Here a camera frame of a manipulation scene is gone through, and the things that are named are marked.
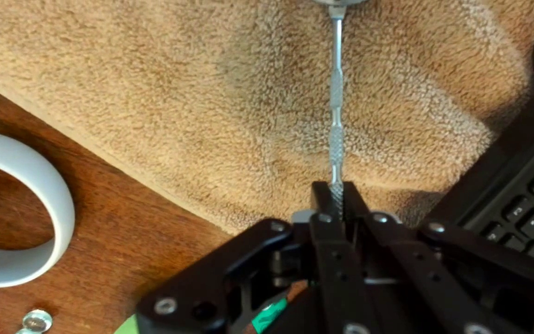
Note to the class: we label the black computer keyboard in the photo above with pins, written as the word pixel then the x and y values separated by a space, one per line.
pixel 496 197

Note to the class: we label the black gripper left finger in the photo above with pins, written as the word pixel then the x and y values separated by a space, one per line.
pixel 222 291

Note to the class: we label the metal spatula orange handle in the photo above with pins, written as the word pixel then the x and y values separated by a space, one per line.
pixel 337 11

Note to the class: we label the green toothpaste tube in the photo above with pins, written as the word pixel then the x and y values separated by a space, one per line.
pixel 274 308

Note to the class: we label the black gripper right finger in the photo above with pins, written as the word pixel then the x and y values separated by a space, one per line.
pixel 439 279

